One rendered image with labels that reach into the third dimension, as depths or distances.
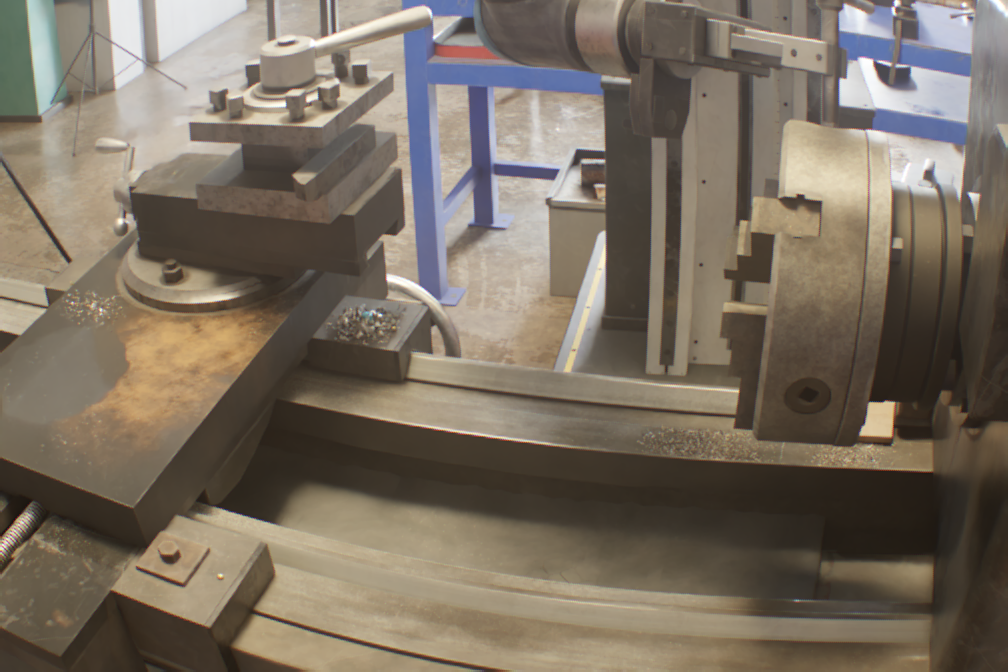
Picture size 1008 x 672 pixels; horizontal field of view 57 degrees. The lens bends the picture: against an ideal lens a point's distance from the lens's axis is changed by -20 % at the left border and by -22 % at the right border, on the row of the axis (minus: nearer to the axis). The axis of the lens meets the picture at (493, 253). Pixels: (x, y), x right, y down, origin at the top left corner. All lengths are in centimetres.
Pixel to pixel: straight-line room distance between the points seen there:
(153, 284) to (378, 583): 46
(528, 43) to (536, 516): 49
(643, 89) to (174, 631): 61
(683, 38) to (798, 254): 20
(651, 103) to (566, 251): 210
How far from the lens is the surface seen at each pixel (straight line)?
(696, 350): 216
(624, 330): 227
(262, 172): 115
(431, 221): 295
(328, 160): 108
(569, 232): 296
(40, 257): 375
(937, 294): 77
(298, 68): 111
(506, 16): 96
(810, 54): 83
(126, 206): 131
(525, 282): 312
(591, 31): 92
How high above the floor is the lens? 149
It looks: 27 degrees down
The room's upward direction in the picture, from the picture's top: 3 degrees counter-clockwise
